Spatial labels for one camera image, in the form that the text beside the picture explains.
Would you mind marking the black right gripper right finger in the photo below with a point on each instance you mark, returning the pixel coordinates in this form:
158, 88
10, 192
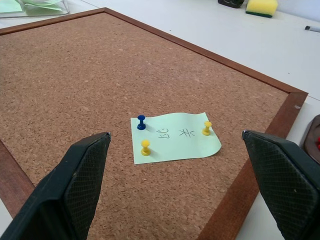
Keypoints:
285, 185

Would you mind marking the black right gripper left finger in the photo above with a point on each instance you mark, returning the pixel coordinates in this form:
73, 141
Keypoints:
60, 195

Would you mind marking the red object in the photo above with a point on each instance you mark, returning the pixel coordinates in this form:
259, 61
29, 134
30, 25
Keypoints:
318, 145

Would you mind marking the yellow push pin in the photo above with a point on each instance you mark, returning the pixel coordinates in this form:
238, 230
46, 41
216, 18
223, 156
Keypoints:
145, 147
207, 128

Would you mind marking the blue push pin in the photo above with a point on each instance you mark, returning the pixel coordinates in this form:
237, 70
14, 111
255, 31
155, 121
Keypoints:
141, 123

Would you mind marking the green handwritten sticky note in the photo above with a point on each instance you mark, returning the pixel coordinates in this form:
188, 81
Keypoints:
175, 142

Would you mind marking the wood-framed cork board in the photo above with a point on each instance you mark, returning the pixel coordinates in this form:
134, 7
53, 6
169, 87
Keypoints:
100, 82

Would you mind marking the dark brown tray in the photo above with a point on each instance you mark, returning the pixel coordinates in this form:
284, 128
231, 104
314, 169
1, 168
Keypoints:
312, 142

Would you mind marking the marker pen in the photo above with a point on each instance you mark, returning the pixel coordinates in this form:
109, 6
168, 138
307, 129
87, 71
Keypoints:
312, 28

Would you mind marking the yellow green sponge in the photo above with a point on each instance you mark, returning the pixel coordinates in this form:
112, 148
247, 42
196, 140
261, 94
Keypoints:
261, 7

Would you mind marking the clear plastic box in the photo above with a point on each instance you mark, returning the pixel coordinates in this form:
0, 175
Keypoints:
37, 8

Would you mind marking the black object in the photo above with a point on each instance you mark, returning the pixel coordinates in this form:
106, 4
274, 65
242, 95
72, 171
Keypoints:
230, 3

